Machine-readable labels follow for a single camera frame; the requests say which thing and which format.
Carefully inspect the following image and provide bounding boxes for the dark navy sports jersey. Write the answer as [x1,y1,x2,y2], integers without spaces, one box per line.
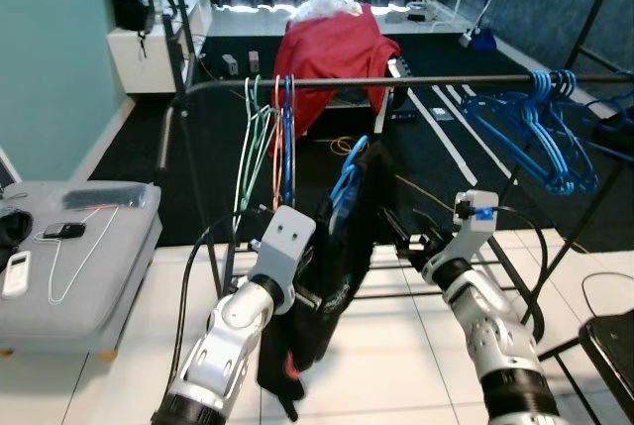
[256,138,400,423]

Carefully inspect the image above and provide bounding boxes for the blue plastic hanger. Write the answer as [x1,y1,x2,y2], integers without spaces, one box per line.
[535,68,634,163]
[280,75,297,210]
[330,135,374,238]
[461,70,600,195]

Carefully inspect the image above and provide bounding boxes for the pink plastic hanger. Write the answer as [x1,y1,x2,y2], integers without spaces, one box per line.
[269,75,286,213]

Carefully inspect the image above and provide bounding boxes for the mint green plastic hanger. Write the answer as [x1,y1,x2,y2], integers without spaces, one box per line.
[233,75,278,240]

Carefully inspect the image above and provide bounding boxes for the white floor tape strip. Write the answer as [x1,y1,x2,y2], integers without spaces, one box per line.
[406,88,478,188]

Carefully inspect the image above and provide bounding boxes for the black metal clothes rack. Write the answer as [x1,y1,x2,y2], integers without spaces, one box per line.
[154,0,634,372]

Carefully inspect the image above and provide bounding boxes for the red cloth cover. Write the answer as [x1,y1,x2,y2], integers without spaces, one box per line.
[272,4,402,141]

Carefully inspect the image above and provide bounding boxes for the black floor carpet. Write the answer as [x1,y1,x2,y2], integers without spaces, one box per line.
[89,34,634,248]

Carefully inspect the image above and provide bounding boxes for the blue floor mop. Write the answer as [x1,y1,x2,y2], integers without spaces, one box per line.
[459,0,518,53]

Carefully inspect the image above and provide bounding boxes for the white plastic bag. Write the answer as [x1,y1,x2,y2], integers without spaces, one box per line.
[293,0,365,23]

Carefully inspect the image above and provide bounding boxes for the small black device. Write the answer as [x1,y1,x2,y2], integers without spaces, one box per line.
[44,224,86,241]

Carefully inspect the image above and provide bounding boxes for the white shelf unit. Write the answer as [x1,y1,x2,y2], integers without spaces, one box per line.
[107,0,214,96]

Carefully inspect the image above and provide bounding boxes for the white remote control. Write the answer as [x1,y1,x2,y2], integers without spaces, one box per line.
[0,251,34,298]

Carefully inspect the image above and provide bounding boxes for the black cloth item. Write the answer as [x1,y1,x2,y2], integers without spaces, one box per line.
[0,209,33,260]

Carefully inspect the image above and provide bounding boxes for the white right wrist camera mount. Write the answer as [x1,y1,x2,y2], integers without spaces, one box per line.
[451,190,501,266]

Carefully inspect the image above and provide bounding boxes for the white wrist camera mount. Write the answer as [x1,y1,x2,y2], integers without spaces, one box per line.
[451,190,501,266]
[248,205,318,295]

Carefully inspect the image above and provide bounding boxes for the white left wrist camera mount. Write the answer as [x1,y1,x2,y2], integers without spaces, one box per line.
[248,205,318,295]

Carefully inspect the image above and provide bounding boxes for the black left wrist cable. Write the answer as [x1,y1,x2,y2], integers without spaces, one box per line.
[173,215,268,386]

